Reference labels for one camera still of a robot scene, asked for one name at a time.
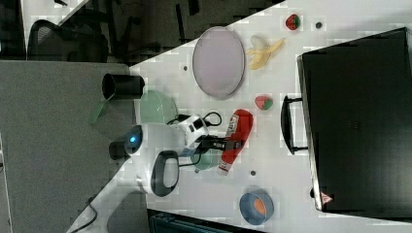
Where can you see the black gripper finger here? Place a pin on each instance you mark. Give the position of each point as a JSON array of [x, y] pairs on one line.
[[217, 143]]

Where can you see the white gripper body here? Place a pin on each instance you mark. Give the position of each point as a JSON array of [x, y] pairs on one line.
[[195, 130]]

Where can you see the red ketchup bottle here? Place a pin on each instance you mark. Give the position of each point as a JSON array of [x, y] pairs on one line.
[[240, 127]]

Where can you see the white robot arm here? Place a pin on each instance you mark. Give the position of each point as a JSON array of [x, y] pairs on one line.
[[153, 165]]

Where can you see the grey round plate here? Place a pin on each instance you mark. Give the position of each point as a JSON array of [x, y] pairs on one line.
[[218, 62]]

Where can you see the green mug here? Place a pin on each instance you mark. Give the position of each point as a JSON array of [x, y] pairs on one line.
[[206, 160]]

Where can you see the green oval colander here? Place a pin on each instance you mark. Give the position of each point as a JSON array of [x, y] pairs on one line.
[[157, 107]]

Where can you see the red toy strawberry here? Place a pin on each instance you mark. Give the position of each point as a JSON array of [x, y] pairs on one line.
[[264, 102]]

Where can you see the blue bowl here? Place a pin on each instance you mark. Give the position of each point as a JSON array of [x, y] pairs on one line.
[[248, 211]]

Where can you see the orange ball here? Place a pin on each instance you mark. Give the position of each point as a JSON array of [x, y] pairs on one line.
[[259, 206]]

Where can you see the black cylinder holder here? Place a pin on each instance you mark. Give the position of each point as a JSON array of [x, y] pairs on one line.
[[121, 87]]

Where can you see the peeled toy banana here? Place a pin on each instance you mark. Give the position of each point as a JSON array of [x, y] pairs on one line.
[[261, 51]]

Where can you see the small red strawberry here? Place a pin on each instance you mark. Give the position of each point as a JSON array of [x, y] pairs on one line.
[[293, 22]]

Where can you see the black office chair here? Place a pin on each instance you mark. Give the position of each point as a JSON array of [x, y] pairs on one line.
[[67, 43]]

